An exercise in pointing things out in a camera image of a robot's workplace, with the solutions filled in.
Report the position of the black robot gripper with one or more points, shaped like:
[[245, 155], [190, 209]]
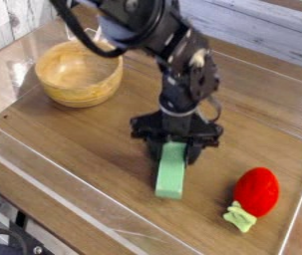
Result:
[[160, 128]]

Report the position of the red plush strawberry toy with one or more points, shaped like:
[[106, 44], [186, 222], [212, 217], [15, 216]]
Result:
[[255, 197]]

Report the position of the clear acrylic tray wall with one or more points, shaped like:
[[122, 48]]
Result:
[[79, 176]]

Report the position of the green rectangular block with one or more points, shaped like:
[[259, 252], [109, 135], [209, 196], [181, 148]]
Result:
[[169, 183]]

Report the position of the brown wooden bowl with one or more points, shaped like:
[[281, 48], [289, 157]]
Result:
[[78, 78]]

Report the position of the black clamp with cable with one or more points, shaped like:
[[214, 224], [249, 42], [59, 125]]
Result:
[[17, 242]]

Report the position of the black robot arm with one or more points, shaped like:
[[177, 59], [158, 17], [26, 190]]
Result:
[[150, 25]]

